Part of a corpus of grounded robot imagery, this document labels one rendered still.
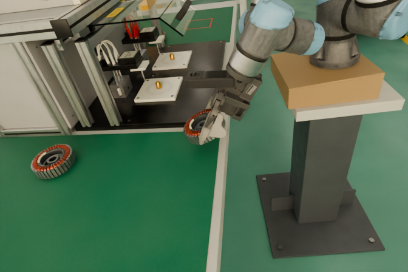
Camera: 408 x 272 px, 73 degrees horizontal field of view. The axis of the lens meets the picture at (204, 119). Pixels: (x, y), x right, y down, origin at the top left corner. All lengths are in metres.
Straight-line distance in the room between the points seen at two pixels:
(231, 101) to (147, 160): 0.30
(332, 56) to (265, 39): 0.42
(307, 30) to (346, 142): 0.61
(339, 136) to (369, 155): 0.80
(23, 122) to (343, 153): 1.15
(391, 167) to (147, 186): 1.46
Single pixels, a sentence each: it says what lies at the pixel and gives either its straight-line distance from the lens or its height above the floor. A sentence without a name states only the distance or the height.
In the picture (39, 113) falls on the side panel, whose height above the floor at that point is 0.83.
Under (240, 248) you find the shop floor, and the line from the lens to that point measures 1.44.
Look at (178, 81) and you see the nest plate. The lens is 1.05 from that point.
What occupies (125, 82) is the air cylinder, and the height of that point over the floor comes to 0.82.
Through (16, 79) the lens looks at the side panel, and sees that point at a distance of 0.99.
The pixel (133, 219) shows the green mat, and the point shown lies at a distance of 0.67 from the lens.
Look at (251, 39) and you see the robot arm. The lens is 0.57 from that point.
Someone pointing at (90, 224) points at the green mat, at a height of 0.75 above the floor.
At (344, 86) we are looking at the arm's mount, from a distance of 0.92.
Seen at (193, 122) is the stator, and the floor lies 0.82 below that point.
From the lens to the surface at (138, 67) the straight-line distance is 0.99.
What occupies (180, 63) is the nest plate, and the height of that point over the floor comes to 0.78.
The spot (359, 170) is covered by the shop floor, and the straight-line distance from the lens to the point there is 1.80.
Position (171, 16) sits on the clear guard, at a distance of 0.86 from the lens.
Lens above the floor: 1.27
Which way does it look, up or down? 36 degrees down
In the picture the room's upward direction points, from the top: 10 degrees counter-clockwise
